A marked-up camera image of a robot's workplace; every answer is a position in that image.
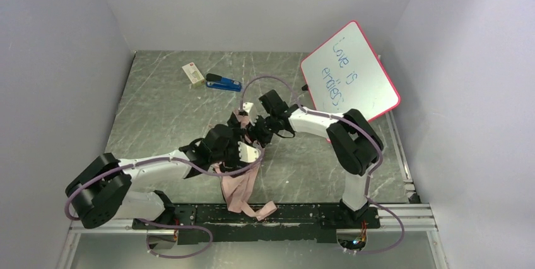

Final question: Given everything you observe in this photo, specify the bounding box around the pink and black folding umbrella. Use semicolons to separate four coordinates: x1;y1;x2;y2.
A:
213;110;278;222

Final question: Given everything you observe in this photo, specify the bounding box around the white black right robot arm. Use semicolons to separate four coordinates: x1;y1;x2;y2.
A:
238;90;384;212

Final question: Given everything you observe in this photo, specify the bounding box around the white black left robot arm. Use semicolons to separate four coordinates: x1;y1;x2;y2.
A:
64;124;262;229

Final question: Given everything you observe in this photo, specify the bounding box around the blue black marker eraser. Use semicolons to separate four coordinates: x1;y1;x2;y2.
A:
205;73;242;92

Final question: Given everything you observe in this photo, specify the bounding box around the small white card box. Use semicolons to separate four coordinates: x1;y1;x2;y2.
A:
181;63;206;88

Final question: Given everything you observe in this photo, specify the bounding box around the red framed whiteboard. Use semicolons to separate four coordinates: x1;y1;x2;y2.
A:
300;20;401;121

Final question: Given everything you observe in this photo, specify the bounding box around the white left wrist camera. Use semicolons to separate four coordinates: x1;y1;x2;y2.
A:
238;141;262;164

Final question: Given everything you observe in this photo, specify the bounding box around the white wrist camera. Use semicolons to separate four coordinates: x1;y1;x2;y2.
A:
238;141;262;164
238;102;257;117

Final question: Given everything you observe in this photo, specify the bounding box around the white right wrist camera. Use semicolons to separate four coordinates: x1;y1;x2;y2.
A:
238;102;257;117

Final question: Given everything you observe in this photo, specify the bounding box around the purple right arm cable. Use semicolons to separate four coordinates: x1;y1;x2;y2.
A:
238;75;406;256

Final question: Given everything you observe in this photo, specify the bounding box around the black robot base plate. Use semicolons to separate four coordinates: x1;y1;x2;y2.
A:
131;202;380;245

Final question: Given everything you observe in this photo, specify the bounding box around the aluminium frame rail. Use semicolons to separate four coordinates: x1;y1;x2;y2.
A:
57;113;448;268

